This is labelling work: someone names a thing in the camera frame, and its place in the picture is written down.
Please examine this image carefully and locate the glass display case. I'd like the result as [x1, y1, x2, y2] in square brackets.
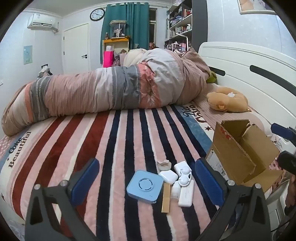
[109, 20, 127, 39]

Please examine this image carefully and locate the blue square speaker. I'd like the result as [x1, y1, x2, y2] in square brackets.
[126, 170, 164, 204]

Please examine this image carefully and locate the dark bookshelf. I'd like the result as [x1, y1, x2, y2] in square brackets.
[165, 0, 193, 52]

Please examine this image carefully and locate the grey and white object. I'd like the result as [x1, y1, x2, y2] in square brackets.
[38, 65, 52, 78]

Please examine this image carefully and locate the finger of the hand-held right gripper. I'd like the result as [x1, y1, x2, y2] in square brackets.
[270, 123, 296, 142]

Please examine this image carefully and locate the teal curtain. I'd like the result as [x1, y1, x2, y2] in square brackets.
[100, 2, 151, 64]

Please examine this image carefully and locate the brown cardboard box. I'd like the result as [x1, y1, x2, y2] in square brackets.
[205, 119, 284, 193]

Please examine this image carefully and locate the cream folded blanket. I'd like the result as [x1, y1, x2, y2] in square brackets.
[123, 49, 148, 67]

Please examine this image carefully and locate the pink gift bag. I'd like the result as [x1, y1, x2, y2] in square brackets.
[103, 50, 115, 68]

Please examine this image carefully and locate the tan plush toy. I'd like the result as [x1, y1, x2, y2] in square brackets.
[206, 87, 249, 113]

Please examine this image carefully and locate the round wall clock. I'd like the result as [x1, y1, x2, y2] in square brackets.
[90, 8, 105, 22]

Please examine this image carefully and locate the beige tape roll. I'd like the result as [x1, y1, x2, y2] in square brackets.
[157, 159, 172, 172]

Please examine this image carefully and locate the light blue wall poster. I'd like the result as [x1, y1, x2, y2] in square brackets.
[23, 45, 33, 65]

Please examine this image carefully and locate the white round-lens device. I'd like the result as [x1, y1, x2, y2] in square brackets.
[178, 173, 192, 187]

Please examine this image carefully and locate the small white bottle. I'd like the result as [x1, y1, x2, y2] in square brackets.
[171, 181, 182, 200]

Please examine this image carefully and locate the dark wardrobe panel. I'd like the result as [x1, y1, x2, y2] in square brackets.
[191, 0, 208, 51]

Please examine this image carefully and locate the striped plush blanket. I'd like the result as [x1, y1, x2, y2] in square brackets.
[0, 102, 232, 241]

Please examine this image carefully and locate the polka dot cloth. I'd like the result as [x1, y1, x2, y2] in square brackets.
[264, 137, 289, 193]

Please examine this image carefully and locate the yellow cabinet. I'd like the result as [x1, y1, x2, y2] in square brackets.
[103, 38, 130, 55]

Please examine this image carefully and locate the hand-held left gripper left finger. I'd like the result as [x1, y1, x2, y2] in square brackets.
[24, 158, 100, 241]

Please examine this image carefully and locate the gold stick box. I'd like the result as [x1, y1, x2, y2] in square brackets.
[161, 183, 171, 213]

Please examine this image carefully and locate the white power bank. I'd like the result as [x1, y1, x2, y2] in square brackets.
[178, 179, 195, 207]

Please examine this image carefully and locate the white door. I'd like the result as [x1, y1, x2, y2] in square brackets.
[63, 23, 90, 75]

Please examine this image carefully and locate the white earbuds case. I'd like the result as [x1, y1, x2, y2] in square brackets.
[159, 170, 179, 185]

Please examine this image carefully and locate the framed wall picture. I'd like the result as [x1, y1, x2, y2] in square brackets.
[237, 0, 278, 15]

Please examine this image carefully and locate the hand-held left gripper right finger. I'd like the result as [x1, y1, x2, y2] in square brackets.
[195, 158, 271, 241]

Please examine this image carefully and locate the window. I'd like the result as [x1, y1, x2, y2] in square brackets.
[149, 8, 158, 47]

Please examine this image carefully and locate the pink grey rolled duvet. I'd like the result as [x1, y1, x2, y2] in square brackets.
[1, 46, 212, 137]

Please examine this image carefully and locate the white bed headboard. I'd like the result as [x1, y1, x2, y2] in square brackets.
[198, 42, 296, 149]

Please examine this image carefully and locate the white air conditioner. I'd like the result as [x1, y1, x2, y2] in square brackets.
[27, 13, 59, 32]

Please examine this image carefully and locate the white rounded plastic case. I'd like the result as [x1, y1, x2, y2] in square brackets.
[173, 161, 193, 178]

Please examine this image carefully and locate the green plush toy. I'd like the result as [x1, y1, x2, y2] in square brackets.
[206, 70, 218, 84]

